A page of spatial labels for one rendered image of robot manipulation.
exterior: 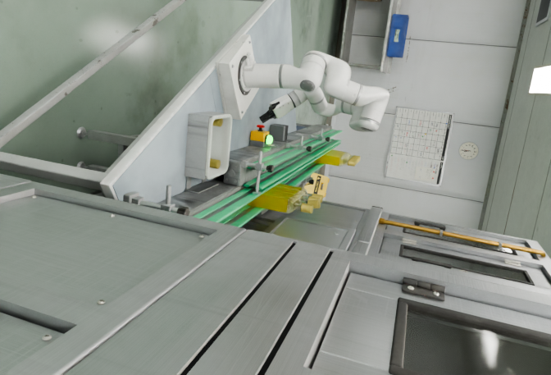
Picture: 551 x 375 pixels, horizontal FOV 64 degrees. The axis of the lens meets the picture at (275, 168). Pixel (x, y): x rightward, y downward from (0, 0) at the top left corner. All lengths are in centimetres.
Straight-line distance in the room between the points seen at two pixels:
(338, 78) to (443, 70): 586
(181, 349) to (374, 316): 26
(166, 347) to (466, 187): 735
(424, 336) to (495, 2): 722
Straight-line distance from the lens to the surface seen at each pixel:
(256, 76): 175
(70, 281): 64
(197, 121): 153
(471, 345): 62
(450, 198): 773
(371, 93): 174
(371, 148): 762
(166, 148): 145
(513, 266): 211
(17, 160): 157
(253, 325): 52
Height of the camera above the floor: 150
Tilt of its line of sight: 17 degrees down
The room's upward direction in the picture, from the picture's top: 100 degrees clockwise
